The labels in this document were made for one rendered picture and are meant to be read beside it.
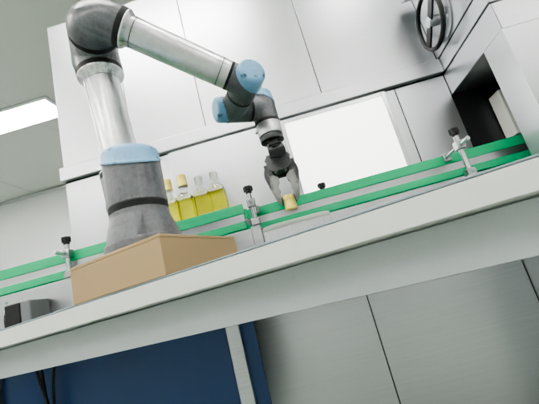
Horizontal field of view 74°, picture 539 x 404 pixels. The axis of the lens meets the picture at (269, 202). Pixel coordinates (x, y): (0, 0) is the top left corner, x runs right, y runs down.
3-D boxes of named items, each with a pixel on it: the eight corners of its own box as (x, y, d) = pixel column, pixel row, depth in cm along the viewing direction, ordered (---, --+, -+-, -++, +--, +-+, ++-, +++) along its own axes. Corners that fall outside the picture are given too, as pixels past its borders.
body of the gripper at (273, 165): (295, 175, 108) (285, 140, 111) (293, 167, 100) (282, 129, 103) (271, 183, 109) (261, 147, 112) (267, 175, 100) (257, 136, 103)
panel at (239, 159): (411, 172, 135) (382, 94, 143) (414, 170, 132) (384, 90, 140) (186, 234, 140) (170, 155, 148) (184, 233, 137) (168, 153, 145)
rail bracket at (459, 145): (473, 204, 111) (447, 140, 117) (500, 191, 95) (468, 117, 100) (458, 208, 112) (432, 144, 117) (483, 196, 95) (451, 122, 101)
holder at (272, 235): (332, 253, 111) (326, 229, 113) (339, 244, 84) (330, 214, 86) (280, 268, 112) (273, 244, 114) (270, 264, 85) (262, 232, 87)
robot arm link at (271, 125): (278, 115, 104) (252, 123, 104) (282, 129, 102) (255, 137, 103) (281, 126, 111) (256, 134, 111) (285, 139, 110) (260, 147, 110)
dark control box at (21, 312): (52, 326, 106) (49, 297, 108) (32, 329, 99) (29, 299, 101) (26, 333, 107) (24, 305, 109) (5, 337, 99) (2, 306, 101)
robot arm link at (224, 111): (217, 82, 97) (254, 82, 101) (208, 106, 106) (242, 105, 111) (224, 108, 95) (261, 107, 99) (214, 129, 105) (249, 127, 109)
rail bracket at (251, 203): (265, 228, 117) (257, 193, 120) (258, 220, 101) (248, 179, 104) (257, 231, 117) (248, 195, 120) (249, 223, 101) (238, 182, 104)
